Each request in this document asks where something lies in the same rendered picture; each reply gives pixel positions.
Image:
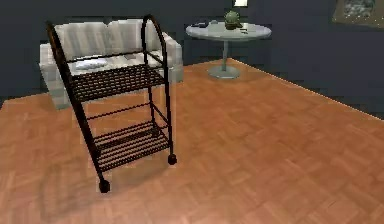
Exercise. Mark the bright white window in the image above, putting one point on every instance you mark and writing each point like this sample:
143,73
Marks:
240,2

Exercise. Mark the framed wall picture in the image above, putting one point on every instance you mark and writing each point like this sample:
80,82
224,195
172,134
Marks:
360,11

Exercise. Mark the white sofa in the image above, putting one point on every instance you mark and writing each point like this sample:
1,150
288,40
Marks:
93,36

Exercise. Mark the small dark flat object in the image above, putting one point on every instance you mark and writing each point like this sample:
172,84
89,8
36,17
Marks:
199,25

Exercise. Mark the small grey cup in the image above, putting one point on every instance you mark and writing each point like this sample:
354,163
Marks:
213,22

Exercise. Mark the white pillow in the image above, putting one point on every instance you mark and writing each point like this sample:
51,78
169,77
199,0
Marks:
90,64

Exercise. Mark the small dark pen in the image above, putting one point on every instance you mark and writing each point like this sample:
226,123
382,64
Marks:
244,31

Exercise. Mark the round grey pedestal table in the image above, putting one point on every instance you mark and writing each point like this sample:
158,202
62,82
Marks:
226,33

